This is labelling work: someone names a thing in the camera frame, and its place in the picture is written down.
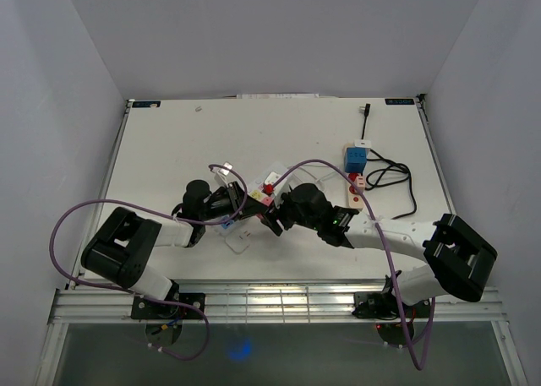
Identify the small white plug adapter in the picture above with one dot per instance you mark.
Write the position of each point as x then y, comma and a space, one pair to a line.
238, 241

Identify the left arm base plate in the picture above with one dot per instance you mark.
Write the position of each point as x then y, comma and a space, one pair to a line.
143, 309

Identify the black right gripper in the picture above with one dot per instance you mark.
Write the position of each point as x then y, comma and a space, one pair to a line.
270, 220

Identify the white multicolour power strip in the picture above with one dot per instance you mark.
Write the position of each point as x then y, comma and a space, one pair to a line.
255, 192

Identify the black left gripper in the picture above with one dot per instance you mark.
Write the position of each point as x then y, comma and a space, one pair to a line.
235, 196

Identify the beige red power strip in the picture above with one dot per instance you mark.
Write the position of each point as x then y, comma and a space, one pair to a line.
354, 200

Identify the white usb charger plug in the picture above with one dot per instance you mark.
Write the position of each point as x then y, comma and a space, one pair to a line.
360, 143

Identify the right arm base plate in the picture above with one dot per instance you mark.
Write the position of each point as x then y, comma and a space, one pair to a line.
382, 306

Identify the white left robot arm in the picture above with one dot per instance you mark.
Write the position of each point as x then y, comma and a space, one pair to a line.
121, 248

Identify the pink plug adapter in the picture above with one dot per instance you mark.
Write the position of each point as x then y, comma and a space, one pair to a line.
266, 199

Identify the papers at back edge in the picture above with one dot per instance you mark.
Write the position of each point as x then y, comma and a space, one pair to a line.
284, 96

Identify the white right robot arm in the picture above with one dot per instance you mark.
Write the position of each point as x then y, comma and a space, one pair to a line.
456, 260

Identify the blue cube socket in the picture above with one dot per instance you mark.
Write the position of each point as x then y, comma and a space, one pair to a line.
355, 159

